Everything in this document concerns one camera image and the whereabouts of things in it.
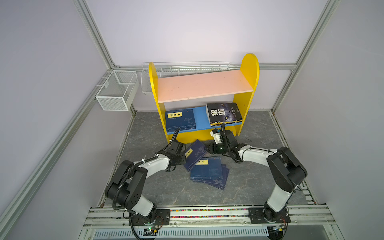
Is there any dark wolf cover book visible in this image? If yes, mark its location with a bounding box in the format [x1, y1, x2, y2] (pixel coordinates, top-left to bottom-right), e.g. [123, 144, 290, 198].
[206, 103, 243, 126]

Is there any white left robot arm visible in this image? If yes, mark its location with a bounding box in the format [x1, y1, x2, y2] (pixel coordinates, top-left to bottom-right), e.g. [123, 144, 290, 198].
[105, 140, 186, 223]

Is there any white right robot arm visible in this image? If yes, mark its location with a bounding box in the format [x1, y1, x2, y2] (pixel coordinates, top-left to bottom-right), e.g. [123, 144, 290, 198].
[206, 129, 308, 224]

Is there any navy book lowest in pile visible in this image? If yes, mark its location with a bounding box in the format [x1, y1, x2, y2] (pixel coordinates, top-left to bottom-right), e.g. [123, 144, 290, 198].
[193, 164, 230, 190]

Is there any yellow wooden bookshelf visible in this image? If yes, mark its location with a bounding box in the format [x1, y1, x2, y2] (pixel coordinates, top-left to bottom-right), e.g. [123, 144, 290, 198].
[148, 53, 260, 144]

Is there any white mesh basket left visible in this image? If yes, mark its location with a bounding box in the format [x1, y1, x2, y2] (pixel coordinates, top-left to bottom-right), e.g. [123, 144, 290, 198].
[96, 71, 139, 112]

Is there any white wire basket rear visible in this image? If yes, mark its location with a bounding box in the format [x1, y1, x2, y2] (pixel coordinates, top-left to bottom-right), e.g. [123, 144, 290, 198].
[141, 62, 231, 94]

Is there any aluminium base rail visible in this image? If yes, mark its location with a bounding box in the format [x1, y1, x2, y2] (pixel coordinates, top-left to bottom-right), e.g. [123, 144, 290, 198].
[79, 205, 344, 240]

